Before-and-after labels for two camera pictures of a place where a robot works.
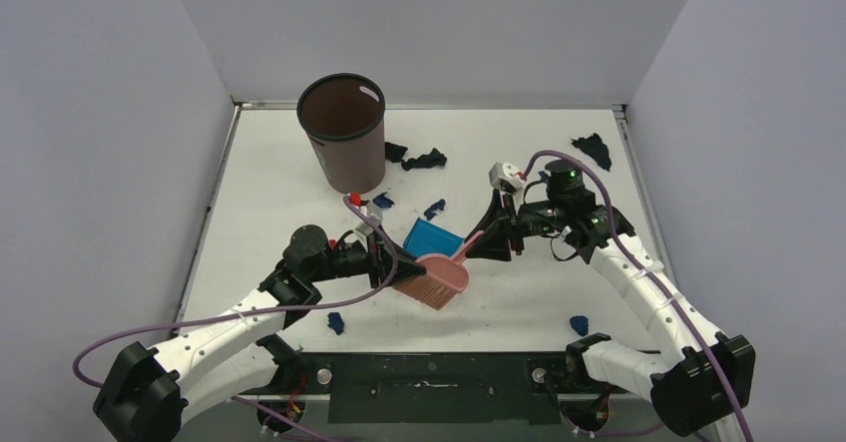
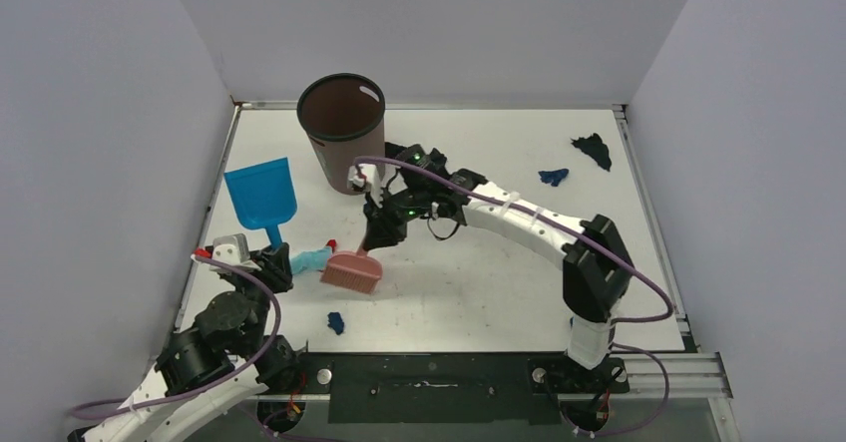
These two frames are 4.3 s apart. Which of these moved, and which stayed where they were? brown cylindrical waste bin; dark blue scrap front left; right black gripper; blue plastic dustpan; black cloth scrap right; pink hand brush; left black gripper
Moved: pink hand brush; right black gripper; left black gripper; blue plastic dustpan
Stayed: dark blue scrap front left; brown cylindrical waste bin; black cloth scrap right
